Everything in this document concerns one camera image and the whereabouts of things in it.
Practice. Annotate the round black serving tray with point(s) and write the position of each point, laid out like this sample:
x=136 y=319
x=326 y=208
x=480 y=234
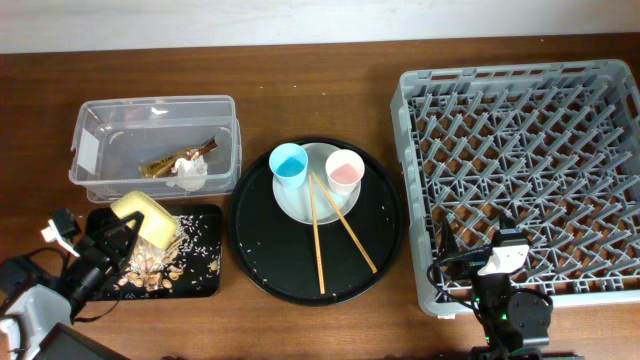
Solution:
x=278 y=254

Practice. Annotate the clear plastic bin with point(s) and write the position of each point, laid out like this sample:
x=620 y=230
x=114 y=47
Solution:
x=114 y=139

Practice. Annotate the blue plastic cup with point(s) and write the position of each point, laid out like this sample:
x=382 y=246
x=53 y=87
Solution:
x=289 y=164

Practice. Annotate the white tissue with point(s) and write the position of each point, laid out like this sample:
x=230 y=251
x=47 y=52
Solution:
x=187 y=174

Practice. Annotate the peanut shell food scraps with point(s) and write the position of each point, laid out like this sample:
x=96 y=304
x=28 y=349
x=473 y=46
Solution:
x=155 y=265

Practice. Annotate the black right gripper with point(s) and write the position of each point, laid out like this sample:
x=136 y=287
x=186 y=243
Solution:
x=476 y=269

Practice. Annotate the yellow bowl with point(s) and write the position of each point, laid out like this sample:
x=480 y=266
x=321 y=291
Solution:
x=158 y=226

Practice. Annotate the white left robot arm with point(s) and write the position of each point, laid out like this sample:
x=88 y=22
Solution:
x=47 y=288

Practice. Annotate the right wooden chopstick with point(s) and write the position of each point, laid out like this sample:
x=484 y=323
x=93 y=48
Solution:
x=346 y=225

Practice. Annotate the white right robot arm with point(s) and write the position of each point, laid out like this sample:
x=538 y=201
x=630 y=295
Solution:
x=515 y=321

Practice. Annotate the wooden chopstick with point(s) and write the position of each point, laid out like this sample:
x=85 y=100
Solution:
x=316 y=238
x=346 y=225

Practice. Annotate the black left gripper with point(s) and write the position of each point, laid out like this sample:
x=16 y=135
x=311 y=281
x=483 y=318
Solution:
x=110 y=239

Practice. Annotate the gold snack wrapper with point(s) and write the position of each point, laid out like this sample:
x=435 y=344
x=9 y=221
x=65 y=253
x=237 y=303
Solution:
x=161 y=168

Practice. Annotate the pink plastic cup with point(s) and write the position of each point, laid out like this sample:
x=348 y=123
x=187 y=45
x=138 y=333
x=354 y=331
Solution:
x=344 y=169

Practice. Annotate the light grey plate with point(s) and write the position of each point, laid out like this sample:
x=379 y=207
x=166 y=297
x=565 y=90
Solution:
x=296 y=202

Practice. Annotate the grey dishwasher rack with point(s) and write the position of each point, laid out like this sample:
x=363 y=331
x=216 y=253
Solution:
x=552 y=146

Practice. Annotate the black rectangular tray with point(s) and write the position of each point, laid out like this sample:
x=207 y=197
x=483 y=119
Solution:
x=200 y=280

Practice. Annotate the left wooden chopstick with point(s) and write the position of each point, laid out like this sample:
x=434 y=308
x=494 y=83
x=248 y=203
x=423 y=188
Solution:
x=316 y=238

